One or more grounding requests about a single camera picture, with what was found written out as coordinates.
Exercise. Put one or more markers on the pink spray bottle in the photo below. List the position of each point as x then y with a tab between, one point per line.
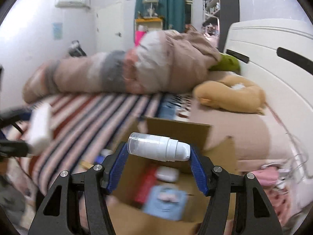
146	181

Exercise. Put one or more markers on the teal curtain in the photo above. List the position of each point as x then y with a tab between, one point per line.
172	11

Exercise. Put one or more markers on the storage shelf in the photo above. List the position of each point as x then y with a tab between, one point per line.
211	13

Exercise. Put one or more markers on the rolled pink grey duvet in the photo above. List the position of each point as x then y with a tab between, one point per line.
164	61

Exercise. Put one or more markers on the yellow white cabinet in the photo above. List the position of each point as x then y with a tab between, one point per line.
148	24

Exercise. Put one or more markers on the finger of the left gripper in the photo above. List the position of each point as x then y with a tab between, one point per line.
9	117
10	149

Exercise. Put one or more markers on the light blue square box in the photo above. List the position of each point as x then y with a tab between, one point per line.
166	203

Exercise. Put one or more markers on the pink pouch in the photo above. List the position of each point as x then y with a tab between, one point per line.
267	177

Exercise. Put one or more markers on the white door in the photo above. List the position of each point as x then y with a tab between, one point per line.
109	28

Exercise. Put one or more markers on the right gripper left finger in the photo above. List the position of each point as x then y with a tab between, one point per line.
75	203

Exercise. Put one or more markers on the white box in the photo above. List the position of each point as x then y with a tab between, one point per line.
39	131

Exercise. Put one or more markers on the polka dot bed sheet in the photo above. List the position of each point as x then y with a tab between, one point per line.
284	201

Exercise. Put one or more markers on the white earbuds case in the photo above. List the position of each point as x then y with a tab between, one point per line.
167	174

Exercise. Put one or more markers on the wall air conditioner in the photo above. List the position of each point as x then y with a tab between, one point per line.
73	4

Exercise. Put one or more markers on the striped fleece blanket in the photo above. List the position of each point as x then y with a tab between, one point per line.
83	125

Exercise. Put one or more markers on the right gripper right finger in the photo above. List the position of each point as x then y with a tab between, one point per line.
253	212

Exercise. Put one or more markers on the blue wall poster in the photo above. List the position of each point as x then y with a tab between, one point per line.
57	30

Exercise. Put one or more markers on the white pump bottle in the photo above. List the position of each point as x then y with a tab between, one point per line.
159	148

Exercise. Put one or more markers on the gold rectangular box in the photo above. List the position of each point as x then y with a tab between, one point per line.
86	165

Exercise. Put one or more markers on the tan plush toy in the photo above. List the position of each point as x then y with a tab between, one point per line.
232	93

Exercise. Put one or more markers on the cardboard box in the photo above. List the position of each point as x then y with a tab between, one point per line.
128	217

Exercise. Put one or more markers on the pink bottle on cabinet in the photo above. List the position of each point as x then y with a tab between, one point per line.
140	32

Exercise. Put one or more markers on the white bed headboard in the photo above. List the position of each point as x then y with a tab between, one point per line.
277	55

